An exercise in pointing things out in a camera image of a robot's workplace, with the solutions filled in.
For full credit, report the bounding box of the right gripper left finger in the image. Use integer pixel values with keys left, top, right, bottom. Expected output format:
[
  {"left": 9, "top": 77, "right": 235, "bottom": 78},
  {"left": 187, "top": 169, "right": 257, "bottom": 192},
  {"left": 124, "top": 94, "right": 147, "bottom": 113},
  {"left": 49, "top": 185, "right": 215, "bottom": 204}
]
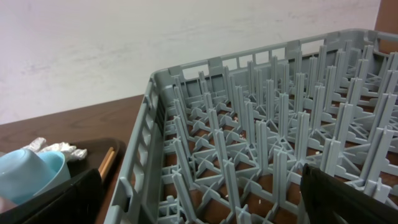
[{"left": 1, "top": 169, "right": 103, "bottom": 224}]

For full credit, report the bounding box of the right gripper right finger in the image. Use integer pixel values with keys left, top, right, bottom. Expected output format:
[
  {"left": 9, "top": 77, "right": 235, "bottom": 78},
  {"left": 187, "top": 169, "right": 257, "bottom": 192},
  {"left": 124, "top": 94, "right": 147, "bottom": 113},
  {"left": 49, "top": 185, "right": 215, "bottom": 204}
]
[{"left": 300, "top": 164, "right": 397, "bottom": 224}]

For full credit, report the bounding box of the light blue cup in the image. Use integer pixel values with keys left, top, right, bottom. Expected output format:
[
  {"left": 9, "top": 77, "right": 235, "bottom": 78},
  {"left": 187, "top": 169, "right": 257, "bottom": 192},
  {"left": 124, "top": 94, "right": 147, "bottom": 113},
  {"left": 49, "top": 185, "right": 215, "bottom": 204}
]
[{"left": 1, "top": 149, "right": 56, "bottom": 205}]

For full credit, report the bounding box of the white cup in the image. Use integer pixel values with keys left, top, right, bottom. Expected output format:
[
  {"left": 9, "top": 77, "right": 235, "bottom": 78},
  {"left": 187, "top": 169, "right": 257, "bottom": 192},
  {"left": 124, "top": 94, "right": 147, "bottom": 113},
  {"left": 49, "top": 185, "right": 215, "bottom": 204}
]
[{"left": 0, "top": 197, "right": 17, "bottom": 213}]

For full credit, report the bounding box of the grey dishwasher rack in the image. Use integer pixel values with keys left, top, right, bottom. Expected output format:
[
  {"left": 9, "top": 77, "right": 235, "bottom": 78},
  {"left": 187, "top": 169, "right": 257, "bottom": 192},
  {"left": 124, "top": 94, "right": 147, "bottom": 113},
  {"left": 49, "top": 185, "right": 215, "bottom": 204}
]
[{"left": 105, "top": 29, "right": 397, "bottom": 223}]

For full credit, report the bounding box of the light blue bowl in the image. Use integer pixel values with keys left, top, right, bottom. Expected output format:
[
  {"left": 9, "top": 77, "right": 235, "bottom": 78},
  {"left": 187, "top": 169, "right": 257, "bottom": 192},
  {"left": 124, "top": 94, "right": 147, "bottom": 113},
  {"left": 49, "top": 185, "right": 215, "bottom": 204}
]
[{"left": 33, "top": 151, "right": 71, "bottom": 197}]

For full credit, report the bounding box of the brown serving tray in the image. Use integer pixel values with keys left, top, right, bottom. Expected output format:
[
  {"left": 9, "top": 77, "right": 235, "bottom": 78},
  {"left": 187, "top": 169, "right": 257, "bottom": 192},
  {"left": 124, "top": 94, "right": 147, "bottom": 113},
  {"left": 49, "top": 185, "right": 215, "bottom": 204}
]
[{"left": 0, "top": 138, "right": 127, "bottom": 224}]

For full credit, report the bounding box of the right wooden chopstick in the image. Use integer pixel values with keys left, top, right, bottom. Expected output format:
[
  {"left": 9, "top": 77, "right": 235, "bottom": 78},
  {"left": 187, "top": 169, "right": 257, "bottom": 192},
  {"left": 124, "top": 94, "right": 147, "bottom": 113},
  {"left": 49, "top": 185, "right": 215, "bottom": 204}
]
[{"left": 101, "top": 151, "right": 116, "bottom": 182}]

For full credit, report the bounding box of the wooden chopstick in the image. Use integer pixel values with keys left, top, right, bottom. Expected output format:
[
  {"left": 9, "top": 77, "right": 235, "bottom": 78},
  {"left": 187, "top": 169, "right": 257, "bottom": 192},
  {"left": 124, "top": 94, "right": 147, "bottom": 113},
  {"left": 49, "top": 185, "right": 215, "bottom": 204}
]
[
  {"left": 98, "top": 147, "right": 114, "bottom": 177},
  {"left": 101, "top": 151, "right": 116, "bottom": 182}
]

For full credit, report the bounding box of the left wooden chopstick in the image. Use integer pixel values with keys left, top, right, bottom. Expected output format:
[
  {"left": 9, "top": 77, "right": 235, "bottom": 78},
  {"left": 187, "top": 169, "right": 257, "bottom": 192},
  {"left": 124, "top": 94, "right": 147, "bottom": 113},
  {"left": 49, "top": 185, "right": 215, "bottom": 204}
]
[{"left": 98, "top": 147, "right": 114, "bottom": 177}]

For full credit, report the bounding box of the crumpled white tissue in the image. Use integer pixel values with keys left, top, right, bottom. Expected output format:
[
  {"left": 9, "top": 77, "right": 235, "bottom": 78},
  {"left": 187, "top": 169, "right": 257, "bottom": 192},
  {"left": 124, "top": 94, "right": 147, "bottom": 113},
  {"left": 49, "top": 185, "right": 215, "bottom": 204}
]
[{"left": 24, "top": 137, "right": 88, "bottom": 162}]

